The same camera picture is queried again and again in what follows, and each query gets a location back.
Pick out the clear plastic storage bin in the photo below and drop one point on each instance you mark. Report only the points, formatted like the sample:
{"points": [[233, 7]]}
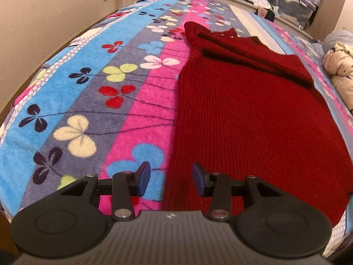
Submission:
{"points": [[292, 2]]}

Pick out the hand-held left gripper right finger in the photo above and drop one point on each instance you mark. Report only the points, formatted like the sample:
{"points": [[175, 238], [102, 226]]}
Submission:
{"points": [[198, 180]]}

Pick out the black bag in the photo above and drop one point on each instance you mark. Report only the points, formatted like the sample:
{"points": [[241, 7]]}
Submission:
{"points": [[266, 13]]}

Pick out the cream spotted pillow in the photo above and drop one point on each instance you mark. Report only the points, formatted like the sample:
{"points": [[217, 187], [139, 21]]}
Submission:
{"points": [[340, 69]]}

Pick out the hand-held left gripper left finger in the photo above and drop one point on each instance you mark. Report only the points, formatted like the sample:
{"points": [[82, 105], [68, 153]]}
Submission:
{"points": [[145, 179]]}

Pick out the dark red knit sweater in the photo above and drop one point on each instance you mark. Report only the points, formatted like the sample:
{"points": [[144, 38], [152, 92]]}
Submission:
{"points": [[248, 116]]}

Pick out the white clothes pile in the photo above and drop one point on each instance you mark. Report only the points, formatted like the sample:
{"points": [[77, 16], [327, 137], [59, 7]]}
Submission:
{"points": [[257, 0]]}

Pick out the grey pillow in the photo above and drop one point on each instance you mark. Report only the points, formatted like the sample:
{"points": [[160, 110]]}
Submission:
{"points": [[337, 37]]}

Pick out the floral striped fleece blanket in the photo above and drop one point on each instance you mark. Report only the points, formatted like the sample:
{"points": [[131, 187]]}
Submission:
{"points": [[82, 102]]}

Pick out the wooden shelf cabinet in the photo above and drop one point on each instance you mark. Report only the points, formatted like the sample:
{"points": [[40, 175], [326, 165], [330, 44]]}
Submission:
{"points": [[337, 5]]}

